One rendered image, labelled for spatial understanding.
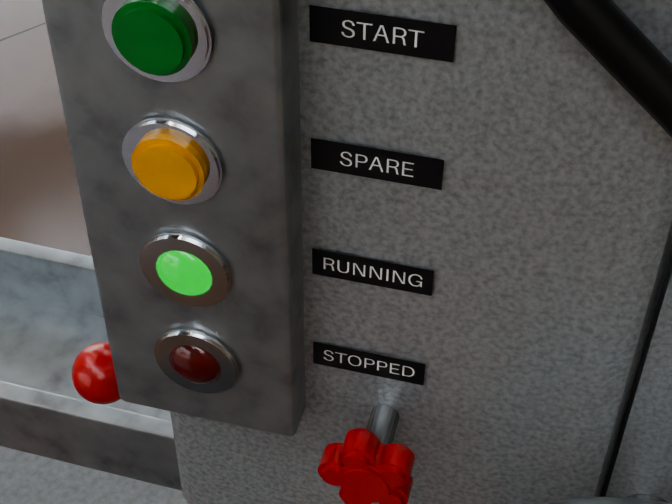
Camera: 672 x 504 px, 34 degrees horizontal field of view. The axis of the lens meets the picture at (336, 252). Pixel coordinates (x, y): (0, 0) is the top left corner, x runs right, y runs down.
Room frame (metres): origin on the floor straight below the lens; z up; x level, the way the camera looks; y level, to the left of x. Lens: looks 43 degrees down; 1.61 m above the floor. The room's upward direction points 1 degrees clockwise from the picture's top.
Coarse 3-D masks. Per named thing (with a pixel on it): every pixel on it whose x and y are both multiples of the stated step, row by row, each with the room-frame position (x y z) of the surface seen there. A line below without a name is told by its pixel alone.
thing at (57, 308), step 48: (0, 240) 0.53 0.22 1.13; (0, 288) 0.52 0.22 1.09; (48, 288) 0.51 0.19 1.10; (96, 288) 0.50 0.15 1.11; (0, 336) 0.48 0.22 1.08; (48, 336) 0.49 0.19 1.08; (96, 336) 0.49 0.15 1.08; (0, 384) 0.41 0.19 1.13; (48, 384) 0.45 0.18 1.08; (0, 432) 0.40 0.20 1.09; (48, 432) 0.39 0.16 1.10; (96, 432) 0.38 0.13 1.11; (144, 432) 0.38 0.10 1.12; (144, 480) 0.38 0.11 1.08
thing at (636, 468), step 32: (544, 0) 0.27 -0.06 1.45; (576, 0) 0.26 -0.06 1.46; (608, 0) 0.27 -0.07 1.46; (576, 32) 0.26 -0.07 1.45; (608, 32) 0.26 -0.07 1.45; (640, 32) 0.27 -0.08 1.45; (608, 64) 0.26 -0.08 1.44; (640, 64) 0.26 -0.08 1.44; (640, 96) 0.26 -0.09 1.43; (640, 384) 0.28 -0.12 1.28; (640, 416) 0.28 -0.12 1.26; (640, 448) 0.28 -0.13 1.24; (608, 480) 0.28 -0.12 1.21; (640, 480) 0.28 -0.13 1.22
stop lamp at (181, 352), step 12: (180, 348) 0.29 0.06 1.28; (192, 348) 0.29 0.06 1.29; (180, 360) 0.29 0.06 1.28; (192, 360) 0.29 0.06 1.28; (204, 360) 0.29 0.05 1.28; (216, 360) 0.29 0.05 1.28; (180, 372) 0.29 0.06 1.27; (192, 372) 0.29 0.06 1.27; (204, 372) 0.29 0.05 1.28; (216, 372) 0.29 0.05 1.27
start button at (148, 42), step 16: (128, 0) 0.29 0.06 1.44; (144, 0) 0.29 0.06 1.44; (160, 0) 0.29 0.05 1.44; (128, 16) 0.29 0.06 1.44; (144, 16) 0.29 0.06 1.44; (160, 16) 0.29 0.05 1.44; (176, 16) 0.29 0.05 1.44; (112, 32) 0.29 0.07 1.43; (128, 32) 0.29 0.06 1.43; (144, 32) 0.29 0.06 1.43; (160, 32) 0.29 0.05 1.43; (176, 32) 0.29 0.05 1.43; (192, 32) 0.29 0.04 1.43; (128, 48) 0.29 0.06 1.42; (144, 48) 0.29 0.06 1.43; (160, 48) 0.29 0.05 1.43; (176, 48) 0.29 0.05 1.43; (192, 48) 0.29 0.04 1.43; (144, 64) 0.29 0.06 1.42; (160, 64) 0.29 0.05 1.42; (176, 64) 0.29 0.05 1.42
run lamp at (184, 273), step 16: (160, 256) 0.30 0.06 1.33; (176, 256) 0.29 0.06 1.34; (192, 256) 0.29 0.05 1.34; (160, 272) 0.29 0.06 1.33; (176, 272) 0.29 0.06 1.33; (192, 272) 0.29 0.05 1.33; (208, 272) 0.29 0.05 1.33; (176, 288) 0.29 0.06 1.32; (192, 288) 0.29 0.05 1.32; (208, 288) 0.29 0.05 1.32
